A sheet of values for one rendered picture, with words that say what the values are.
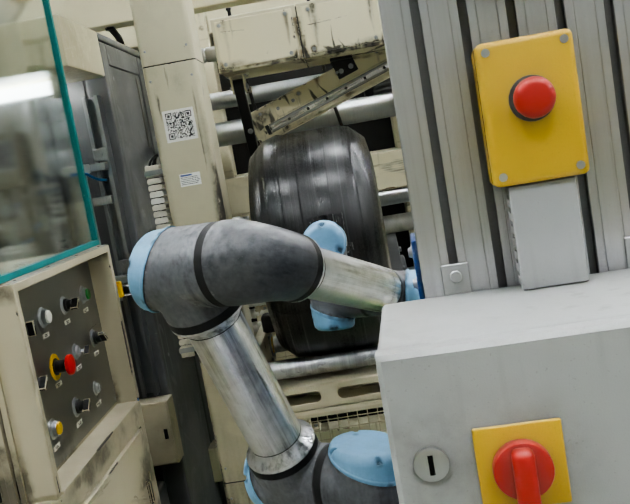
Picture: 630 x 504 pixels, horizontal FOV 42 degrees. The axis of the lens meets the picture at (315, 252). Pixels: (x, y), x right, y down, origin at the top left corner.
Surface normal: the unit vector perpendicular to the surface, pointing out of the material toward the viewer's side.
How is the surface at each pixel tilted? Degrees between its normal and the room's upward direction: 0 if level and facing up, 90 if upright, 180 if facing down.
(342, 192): 62
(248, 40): 90
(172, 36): 90
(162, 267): 79
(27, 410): 90
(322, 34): 90
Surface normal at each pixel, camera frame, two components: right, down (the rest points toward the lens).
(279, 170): -0.15, -0.60
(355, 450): -0.06, -0.98
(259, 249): 0.33, -0.29
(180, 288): -0.41, 0.49
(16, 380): -0.04, 0.13
